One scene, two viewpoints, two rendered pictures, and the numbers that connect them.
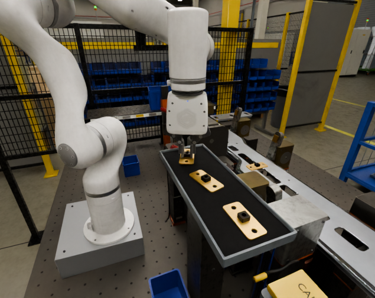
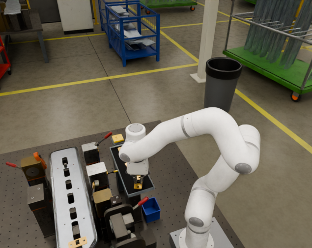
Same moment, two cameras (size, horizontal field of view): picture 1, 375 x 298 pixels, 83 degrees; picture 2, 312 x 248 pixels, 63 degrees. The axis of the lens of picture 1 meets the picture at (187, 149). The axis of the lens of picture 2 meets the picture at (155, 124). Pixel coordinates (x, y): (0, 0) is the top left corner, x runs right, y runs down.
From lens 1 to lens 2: 154 cm
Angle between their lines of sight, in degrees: 117
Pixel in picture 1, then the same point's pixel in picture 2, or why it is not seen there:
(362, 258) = (73, 176)
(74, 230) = (217, 236)
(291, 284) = (118, 139)
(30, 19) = not seen: hidden behind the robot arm
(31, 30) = not seen: hidden behind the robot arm
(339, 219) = (63, 193)
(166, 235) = not seen: outside the picture
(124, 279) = (176, 226)
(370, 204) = (42, 194)
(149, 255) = (165, 240)
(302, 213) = (95, 167)
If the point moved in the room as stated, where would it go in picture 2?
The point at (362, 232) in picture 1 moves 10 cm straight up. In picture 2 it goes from (60, 186) to (56, 174)
